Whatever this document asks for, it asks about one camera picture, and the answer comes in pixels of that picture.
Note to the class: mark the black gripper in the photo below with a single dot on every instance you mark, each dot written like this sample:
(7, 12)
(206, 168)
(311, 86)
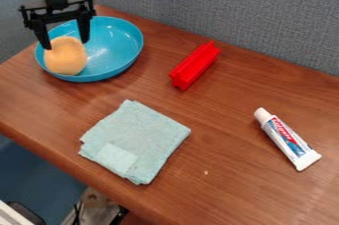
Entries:
(54, 11)

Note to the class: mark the yellow ball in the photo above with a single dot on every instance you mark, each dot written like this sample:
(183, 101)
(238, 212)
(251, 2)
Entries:
(66, 58)

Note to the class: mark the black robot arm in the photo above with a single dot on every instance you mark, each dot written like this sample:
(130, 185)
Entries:
(55, 12)

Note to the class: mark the blue plate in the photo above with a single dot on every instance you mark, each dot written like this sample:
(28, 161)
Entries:
(113, 50)

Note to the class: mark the red plastic block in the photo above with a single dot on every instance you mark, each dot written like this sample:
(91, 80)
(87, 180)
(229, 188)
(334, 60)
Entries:
(189, 70)

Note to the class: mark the light blue folded cloth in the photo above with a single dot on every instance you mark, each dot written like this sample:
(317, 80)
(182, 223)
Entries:
(133, 141)

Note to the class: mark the black white object corner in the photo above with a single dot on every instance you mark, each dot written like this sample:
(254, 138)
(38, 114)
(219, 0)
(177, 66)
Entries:
(18, 214)

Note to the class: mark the white toothpaste tube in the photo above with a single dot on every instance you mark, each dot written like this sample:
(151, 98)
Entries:
(299, 153)

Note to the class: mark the grey table leg frame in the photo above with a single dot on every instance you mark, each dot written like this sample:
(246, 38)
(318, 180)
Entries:
(95, 210)

